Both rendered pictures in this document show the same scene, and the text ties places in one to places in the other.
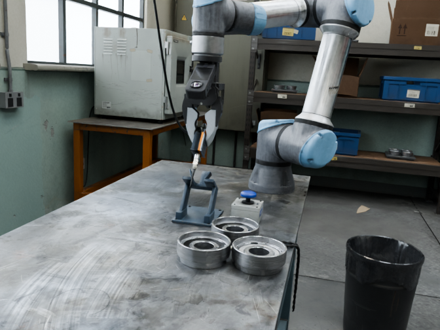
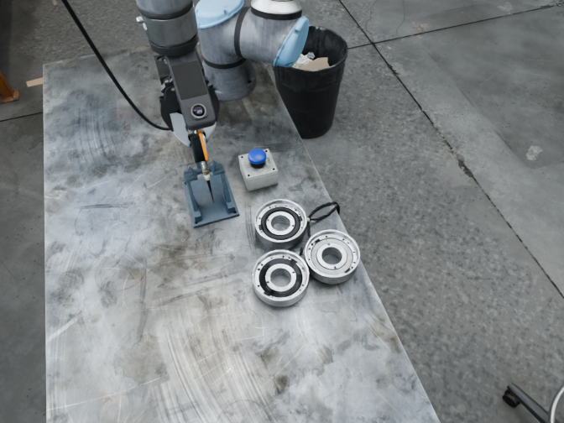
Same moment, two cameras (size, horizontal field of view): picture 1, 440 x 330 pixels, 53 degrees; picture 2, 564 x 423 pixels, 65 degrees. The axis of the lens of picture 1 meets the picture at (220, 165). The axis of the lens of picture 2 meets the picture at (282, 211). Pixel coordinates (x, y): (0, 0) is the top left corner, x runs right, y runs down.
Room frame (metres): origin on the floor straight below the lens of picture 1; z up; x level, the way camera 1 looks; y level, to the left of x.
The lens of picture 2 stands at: (0.48, 0.21, 1.57)
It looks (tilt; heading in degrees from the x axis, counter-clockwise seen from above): 54 degrees down; 329
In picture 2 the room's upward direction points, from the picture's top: 1 degrees counter-clockwise
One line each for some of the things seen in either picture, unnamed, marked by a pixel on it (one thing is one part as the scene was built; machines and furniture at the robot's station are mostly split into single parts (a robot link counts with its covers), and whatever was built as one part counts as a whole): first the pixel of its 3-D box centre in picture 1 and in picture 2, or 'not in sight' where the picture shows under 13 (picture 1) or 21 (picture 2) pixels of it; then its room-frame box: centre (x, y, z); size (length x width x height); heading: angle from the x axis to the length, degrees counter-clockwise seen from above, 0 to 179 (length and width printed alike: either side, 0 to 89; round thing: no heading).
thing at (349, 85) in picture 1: (338, 76); not in sight; (4.37, -1.10, 1.19); 0.52 x 0.42 x 0.38; 76
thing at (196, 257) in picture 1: (203, 249); (280, 279); (0.81, 0.02, 0.82); 0.10 x 0.10 x 0.04
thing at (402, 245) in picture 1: (378, 291); (307, 86); (1.88, -0.77, 0.21); 0.34 x 0.34 x 0.43
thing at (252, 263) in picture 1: (258, 255); (331, 258); (0.80, -0.09, 0.82); 0.10 x 0.10 x 0.04
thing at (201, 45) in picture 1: (206, 47); (167, 21); (1.07, 0.05, 1.22); 0.08 x 0.08 x 0.05
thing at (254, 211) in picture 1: (247, 209); (258, 167); (1.07, -0.08, 0.82); 0.08 x 0.07 x 0.05; 166
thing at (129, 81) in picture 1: (150, 76); not in sight; (3.43, 0.58, 1.10); 0.62 x 0.61 x 0.65; 166
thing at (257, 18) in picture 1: (238, 18); not in sight; (1.14, -0.02, 1.30); 0.11 x 0.11 x 0.08; 38
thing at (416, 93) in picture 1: (409, 89); not in sight; (4.23, -1.75, 1.11); 0.52 x 0.38 x 0.22; 76
